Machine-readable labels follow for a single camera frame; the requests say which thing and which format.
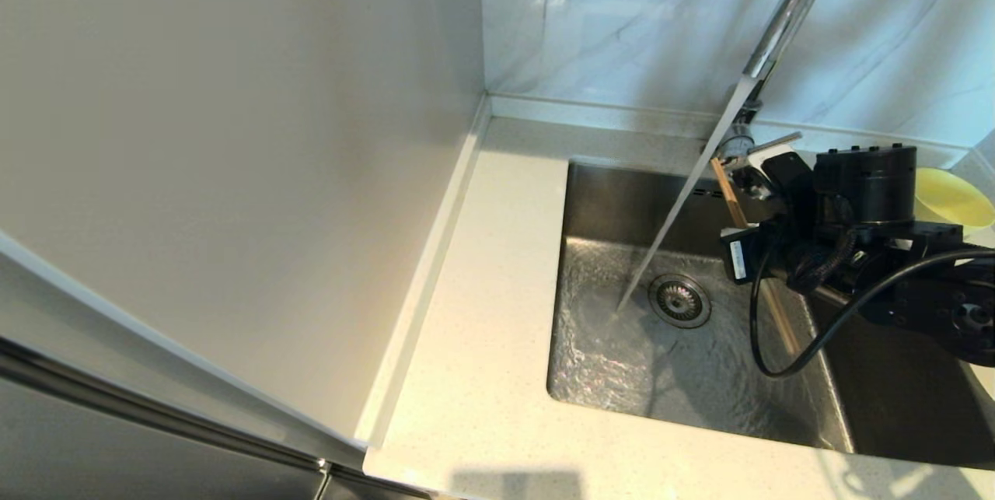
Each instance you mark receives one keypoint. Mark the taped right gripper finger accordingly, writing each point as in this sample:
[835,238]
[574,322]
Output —
[762,187]
[754,162]

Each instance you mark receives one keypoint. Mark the round metal drain strainer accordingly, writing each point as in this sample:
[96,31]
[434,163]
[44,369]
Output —
[679,301]

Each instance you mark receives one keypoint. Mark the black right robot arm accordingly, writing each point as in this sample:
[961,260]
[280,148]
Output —
[863,181]

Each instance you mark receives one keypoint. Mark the chrome gooseneck faucet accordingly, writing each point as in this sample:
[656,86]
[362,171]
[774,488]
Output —
[785,18]

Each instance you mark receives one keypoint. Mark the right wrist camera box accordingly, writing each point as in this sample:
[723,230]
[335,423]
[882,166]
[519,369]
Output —
[750,251]

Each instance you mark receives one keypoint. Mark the stainless steel sink basin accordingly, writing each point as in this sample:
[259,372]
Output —
[622,375]

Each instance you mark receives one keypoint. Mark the yellow bowl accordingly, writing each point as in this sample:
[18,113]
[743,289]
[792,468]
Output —
[952,201]

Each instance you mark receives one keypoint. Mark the stainless steel appliance front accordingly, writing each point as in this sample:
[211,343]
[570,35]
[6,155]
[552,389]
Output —
[116,457]

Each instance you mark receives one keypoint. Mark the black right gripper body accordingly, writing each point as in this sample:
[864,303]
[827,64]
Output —
[794,189]

